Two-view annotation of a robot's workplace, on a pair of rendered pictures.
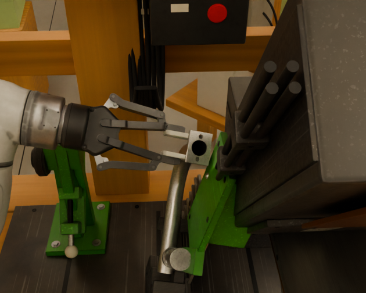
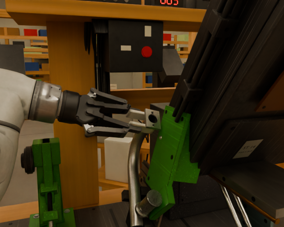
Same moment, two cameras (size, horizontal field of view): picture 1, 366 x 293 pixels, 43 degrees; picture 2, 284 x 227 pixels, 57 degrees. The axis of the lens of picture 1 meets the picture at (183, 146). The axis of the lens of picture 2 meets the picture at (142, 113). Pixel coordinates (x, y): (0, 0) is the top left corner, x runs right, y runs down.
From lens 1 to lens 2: 0.39 m
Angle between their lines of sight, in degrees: 31
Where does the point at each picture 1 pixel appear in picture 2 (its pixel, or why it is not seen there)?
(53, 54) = not seen: hidden behind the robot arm
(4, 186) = (14, 145)
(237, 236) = (192, 172)
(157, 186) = (103, 198)
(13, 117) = (27, 88)
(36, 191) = (9, 215)
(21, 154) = not seen: outside the picture
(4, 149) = (17, 114)
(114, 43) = (79, 85)
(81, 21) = (59, 70)
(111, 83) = not seen: hidden behind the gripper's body
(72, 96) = (13, 199)
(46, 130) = (52, 99)
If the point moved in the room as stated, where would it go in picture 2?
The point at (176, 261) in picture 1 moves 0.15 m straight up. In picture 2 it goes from (152, 198) to (153, 133)
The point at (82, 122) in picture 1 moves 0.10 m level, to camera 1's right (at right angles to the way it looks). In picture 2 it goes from (76, 97) to (120, 96)
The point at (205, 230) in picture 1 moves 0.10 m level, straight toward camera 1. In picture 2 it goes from (172, 164) to (190, 184)
